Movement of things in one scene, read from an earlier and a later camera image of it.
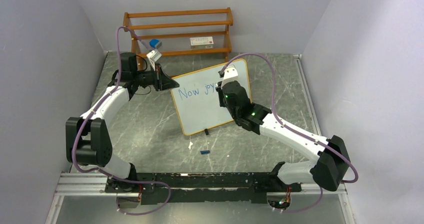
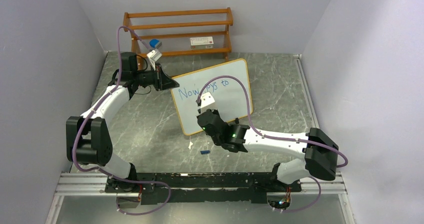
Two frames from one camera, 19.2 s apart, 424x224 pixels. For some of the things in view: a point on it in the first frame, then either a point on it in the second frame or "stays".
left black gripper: [164, 82] stays
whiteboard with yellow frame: [196, 99] stays
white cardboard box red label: [201, 42] stays
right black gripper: [220, 93] -> [216, 112]
